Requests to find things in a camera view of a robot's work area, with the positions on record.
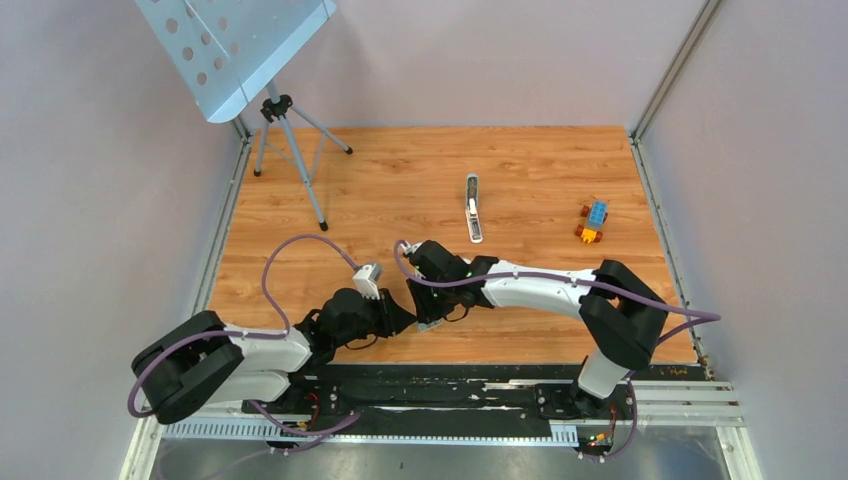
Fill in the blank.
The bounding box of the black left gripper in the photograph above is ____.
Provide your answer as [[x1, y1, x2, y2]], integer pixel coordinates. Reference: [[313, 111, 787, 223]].
[[333, 287, 416, 349]]

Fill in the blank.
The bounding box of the light blue white stapler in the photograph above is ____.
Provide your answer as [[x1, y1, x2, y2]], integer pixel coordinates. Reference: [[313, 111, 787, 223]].
[[465, 173, 483, 244]]

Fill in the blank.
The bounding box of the white staple tray with staples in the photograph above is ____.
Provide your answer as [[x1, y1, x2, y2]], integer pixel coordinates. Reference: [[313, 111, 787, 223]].
[[416, 320, 442, 332]]

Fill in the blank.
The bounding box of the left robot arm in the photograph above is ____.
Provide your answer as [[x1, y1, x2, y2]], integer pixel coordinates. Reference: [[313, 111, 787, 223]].
[[128, 288, 417, 425]]

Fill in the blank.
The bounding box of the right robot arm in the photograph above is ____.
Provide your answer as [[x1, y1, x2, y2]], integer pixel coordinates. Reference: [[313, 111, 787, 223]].
[[396, 240, 668, 418]]

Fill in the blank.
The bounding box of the colourful toy block car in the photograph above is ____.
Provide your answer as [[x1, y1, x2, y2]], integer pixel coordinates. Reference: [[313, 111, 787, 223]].
[[574, 200, 608, 244]]

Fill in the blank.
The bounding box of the light blue music stand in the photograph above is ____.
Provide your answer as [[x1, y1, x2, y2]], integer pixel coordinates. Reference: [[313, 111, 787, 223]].
[[136, 0, 353, 231]]

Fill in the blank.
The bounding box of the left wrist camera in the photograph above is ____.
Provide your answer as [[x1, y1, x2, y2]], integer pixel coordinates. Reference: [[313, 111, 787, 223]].
[[352, 262, 383, 300]]

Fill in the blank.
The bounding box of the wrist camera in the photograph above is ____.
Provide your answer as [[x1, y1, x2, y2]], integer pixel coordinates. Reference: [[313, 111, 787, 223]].
[[401, 242, 423, 258], [352, 262, 383, 300]]

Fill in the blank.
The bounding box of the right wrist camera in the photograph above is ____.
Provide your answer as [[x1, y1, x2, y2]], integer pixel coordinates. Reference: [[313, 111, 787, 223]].
[[401, 242, 423, 258]]

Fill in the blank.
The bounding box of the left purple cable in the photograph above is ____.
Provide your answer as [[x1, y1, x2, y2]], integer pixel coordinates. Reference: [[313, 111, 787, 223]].
[[127, 233, 362, 420]]

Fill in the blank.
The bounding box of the purple cable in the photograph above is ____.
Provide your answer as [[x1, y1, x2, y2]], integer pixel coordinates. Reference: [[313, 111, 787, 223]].
[[393, 239, 722, 462], [127, 233, 362, 420]]

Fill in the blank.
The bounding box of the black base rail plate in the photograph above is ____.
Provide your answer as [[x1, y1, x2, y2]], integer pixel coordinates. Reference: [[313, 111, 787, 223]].
[[241, 362, 707, 440]]

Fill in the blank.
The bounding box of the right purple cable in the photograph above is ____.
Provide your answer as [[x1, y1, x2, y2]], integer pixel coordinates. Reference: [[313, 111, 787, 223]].
[[393, 239, 722, 462]]

